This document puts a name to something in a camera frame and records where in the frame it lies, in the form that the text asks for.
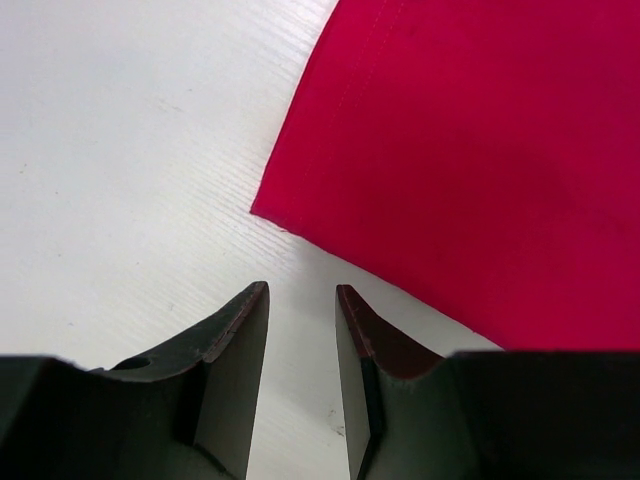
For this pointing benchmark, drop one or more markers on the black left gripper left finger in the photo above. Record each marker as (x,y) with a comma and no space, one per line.
(184,409)

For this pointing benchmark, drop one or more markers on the crimson red t shirt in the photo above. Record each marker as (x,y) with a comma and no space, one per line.
(481,155)

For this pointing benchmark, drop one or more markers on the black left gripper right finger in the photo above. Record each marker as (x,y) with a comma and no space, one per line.
(410,413)

